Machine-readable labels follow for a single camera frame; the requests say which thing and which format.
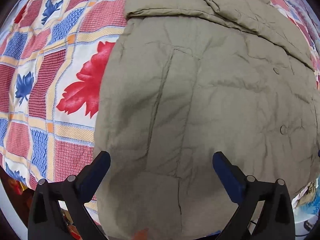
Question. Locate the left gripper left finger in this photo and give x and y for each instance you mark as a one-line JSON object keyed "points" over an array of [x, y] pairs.
{"points": [[45, 218]]}

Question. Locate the leaf patterned patchwork quilt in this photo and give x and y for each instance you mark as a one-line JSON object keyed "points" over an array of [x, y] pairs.
{"points": [[52, 64]]}

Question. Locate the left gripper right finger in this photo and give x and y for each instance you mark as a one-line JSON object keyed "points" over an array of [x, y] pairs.
{"points": [[264, 209]]}

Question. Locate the khaki puffer jacket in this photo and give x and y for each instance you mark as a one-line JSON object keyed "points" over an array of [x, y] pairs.
{"points": [[188, 78]]}

